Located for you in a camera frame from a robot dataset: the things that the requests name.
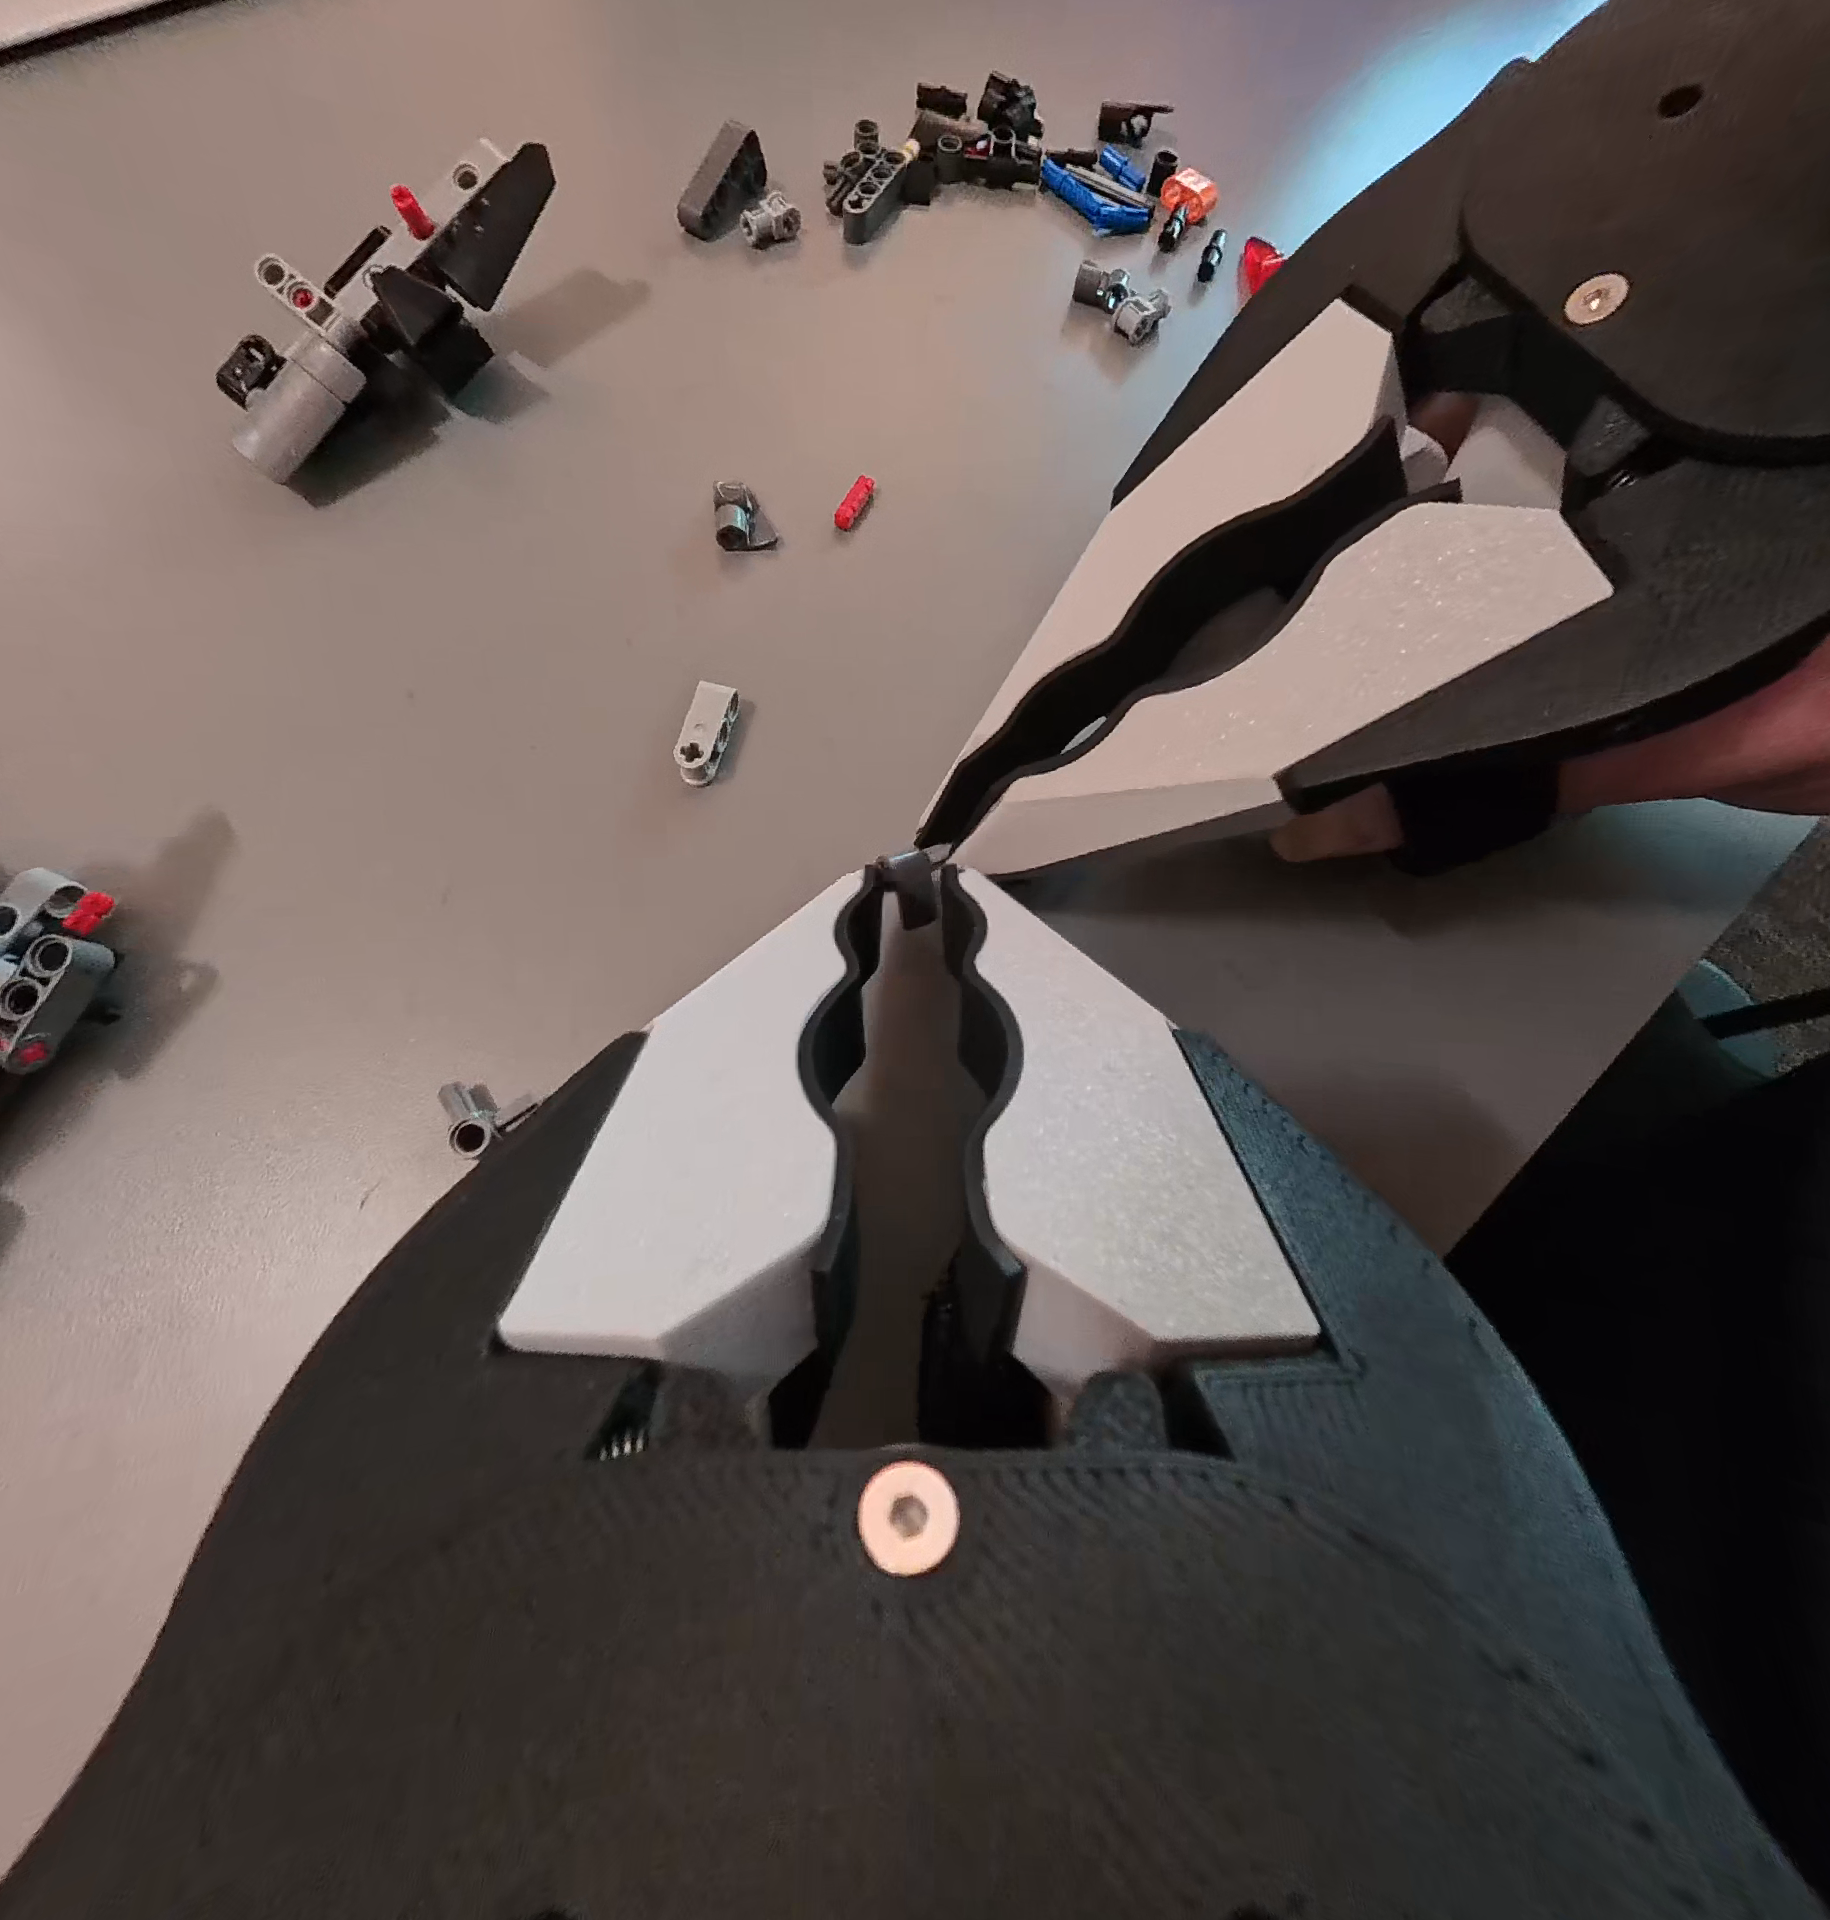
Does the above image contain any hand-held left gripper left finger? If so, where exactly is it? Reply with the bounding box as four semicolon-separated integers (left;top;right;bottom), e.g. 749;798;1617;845
499;877;877;1449

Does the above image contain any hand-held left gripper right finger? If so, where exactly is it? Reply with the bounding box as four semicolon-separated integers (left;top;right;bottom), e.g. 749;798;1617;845
946;869;1326;1449

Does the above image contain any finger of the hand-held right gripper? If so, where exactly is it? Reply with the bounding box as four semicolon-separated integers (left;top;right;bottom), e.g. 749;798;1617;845
916;289;1461;855
951;503;1617;882

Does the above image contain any grey axle connector lego assembly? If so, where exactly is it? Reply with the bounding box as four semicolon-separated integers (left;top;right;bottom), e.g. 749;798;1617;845
869;845;954;934

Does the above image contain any light grey lego beam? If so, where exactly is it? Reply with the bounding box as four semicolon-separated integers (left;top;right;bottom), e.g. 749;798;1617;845
671;680;742;790

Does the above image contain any pile of small lego pieces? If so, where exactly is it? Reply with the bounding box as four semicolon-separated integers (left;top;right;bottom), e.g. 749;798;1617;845
822;66;1232;287

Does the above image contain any black grey lego wing assembly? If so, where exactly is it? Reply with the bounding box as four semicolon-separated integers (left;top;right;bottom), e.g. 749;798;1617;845
216;139;560;485

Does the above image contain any lego car chassis model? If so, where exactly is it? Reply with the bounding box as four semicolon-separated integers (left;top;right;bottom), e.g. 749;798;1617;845
0;859;123;1187

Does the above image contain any person's right hand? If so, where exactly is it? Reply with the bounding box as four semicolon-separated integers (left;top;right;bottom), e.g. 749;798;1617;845
1272;608;1830;869

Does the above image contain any grey-blue round floor base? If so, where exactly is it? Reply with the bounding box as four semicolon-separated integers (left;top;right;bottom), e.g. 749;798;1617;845
1675;960;1780;1083

